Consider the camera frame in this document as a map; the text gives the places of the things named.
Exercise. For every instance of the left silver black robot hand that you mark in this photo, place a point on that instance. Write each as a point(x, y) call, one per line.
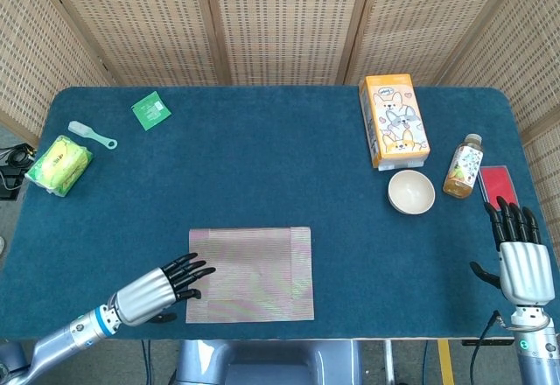
point(144, 295)

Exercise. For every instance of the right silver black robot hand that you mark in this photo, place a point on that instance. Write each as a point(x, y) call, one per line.
point(525, 271)

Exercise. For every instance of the brown woven placemat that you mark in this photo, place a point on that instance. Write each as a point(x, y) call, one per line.
point(258, 271)

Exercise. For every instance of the cream white bowl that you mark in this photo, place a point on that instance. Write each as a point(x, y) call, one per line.
point(411, 192)

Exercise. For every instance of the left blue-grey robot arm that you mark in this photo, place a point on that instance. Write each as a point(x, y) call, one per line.
point(57, 343)

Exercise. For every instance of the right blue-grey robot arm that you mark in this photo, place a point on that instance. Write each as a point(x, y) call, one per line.
point(536, 354)

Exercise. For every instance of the red flat card case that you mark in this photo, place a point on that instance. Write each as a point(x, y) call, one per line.
point(496, 184)

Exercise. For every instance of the amber tea bottle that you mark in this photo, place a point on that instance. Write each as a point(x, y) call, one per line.
point(464, 166)

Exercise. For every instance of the blue-grey robot torso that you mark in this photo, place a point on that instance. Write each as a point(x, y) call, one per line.
point(267, 363)

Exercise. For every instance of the green yellow tissue pack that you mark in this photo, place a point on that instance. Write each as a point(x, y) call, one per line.
point(59, 165)

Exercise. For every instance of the grey metal table leg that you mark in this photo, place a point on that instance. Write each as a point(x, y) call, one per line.
point(389, 363)

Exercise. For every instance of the black floor box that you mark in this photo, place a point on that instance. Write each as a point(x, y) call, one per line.
point(8, 186)

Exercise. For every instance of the orange corgi print tissue box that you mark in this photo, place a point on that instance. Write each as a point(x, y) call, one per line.
point(394, 118)

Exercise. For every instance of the woven rattan screen panel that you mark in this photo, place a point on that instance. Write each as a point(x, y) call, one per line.
point(289, 22)
point(135, 22)
point(529, 61)
point(433, 22)
point(39, 52)

